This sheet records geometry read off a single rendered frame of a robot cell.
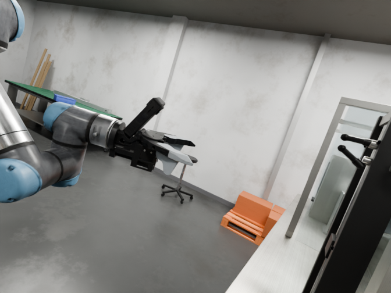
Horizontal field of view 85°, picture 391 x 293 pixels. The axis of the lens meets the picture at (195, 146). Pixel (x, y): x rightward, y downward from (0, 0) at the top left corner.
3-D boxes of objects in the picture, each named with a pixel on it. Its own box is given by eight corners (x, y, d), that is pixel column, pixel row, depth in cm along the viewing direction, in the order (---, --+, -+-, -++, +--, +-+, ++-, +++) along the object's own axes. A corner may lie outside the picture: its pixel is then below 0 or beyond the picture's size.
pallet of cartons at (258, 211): (299, 243, 319) (310, 219, 314) (302, 269, 252) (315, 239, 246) (232, 210, 361) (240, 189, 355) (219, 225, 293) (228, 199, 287)
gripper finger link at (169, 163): (186, 183, 47) (158, 164, 52) (195, 159, 45) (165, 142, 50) (177, 186, 44) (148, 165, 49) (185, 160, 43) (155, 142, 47)
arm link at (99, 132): (107, 112, 54) (91, 116, 46) (124, 117, 54) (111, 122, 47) (101, 139, 56) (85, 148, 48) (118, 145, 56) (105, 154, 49)
